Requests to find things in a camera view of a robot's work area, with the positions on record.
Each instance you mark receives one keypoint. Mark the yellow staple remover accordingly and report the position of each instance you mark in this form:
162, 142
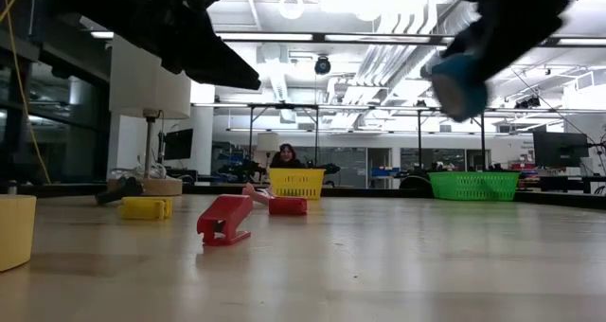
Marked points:
142, 209

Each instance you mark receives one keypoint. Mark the white shade table lamp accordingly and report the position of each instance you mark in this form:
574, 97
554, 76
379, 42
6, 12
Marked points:
142, 94

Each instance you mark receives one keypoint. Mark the yellow tape roll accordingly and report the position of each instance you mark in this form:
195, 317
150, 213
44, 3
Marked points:
16, 232

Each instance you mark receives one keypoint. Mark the red mini stapler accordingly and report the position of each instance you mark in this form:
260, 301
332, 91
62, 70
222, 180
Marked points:
225, 213
288, 206

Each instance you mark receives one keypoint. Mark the small white background lamp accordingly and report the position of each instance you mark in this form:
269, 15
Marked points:
268, 142

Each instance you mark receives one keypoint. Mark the person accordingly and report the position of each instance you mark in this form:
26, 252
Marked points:
286, 154

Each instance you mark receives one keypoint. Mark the black background robot arm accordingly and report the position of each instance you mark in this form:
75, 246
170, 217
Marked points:
329, 168

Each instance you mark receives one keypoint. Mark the green plastic basket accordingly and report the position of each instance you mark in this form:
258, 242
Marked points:
473, 185

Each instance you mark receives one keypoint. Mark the black background rig frame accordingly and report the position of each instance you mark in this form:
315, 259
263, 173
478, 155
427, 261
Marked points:
284, 106

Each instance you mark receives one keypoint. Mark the black monitor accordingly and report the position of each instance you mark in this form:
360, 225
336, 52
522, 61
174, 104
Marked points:
561, 149
179, 144

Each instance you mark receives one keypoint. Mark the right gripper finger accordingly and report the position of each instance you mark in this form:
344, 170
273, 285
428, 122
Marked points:
483, 33
521, 40

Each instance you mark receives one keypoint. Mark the pink staple remover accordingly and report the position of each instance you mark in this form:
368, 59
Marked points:
255, 194

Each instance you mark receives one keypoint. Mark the black staple remover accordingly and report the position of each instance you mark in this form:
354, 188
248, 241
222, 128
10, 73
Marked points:
120, 189

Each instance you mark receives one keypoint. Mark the blue storage bin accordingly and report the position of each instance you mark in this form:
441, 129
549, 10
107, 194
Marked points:
386, 171

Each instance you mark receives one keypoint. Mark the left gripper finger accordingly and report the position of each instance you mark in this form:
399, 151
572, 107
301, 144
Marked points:
213, 66

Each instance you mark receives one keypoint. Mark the yellow plastic basket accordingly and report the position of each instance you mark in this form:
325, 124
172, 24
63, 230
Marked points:
297, 182

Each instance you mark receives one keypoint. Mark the black overhead camera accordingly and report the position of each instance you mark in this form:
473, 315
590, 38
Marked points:
323, 65

